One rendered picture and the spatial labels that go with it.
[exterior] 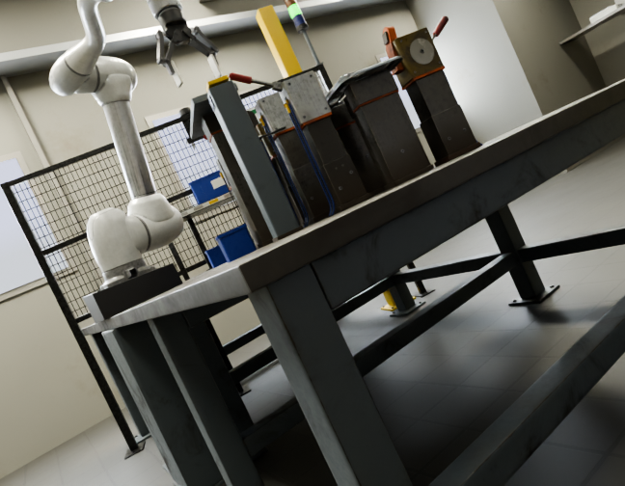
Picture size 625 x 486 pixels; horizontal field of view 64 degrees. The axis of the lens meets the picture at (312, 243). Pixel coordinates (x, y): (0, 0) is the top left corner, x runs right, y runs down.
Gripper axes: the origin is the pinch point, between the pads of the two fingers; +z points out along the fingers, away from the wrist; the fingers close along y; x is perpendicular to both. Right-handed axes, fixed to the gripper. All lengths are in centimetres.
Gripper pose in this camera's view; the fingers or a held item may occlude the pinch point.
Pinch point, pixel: (199, 77)
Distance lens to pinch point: 159.0
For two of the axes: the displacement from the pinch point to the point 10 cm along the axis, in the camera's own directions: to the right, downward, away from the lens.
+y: 7.1, -3.6, 6.1
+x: -5.6, 2.3, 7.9
